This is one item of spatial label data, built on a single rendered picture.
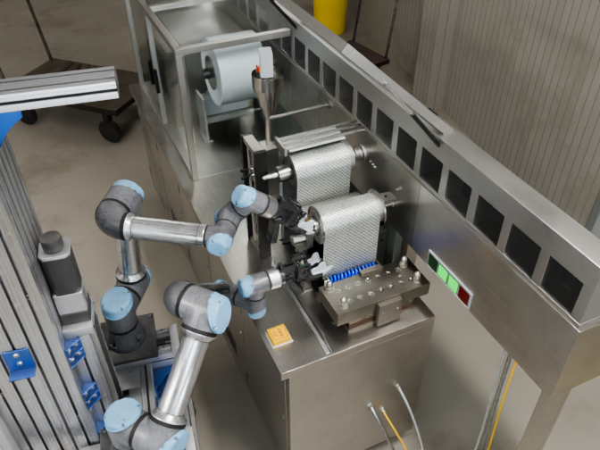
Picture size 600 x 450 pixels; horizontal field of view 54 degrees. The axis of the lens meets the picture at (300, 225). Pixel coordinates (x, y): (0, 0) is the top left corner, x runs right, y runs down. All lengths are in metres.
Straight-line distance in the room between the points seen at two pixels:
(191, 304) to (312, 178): 0.75
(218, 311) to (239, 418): 1.40
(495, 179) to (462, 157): 0.14
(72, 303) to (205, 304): 0.40
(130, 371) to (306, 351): 0.71
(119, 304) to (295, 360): 0.68
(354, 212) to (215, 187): 1.02
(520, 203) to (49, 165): 4.10
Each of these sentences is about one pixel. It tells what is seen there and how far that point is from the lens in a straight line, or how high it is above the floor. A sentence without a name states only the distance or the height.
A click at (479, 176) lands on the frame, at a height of 1.63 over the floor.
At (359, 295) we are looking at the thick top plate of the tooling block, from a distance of 2.26.
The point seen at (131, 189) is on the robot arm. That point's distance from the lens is 2.14.
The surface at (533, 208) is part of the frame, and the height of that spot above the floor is 1.65.
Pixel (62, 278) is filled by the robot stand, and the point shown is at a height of 1.45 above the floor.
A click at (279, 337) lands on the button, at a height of 0.92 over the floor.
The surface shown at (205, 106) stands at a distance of 2.92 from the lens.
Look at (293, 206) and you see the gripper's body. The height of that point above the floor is 1.40.
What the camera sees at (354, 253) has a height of 1.11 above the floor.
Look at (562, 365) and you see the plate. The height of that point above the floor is 1.29.
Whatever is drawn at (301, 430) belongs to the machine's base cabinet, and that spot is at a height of 0.48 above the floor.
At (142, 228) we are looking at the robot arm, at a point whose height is 1.43.
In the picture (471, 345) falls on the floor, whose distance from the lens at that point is 3.55.
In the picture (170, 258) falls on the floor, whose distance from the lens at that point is 4.01.
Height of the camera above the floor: 2.65
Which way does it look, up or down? 39 degrees down
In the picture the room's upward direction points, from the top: straight up
